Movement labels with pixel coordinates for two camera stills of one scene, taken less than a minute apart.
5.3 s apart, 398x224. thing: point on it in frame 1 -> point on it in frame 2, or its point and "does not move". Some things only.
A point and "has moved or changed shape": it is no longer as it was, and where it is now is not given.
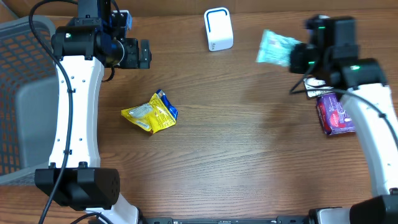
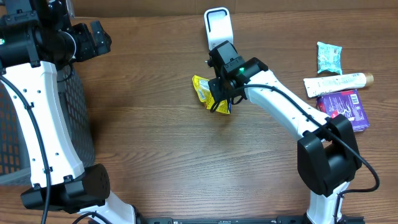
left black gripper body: x=132 y=56 -> x=86 y=45
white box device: x=218 y=28 does not move
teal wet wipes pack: x=275 y=48 has moved or changed shape
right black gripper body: x=303 y=60 -> x=223 y=91
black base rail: x=170 y=220 does not move
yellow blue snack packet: x=155 y=116 -> x=204 y=93
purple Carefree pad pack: x=334 y=116 does not move
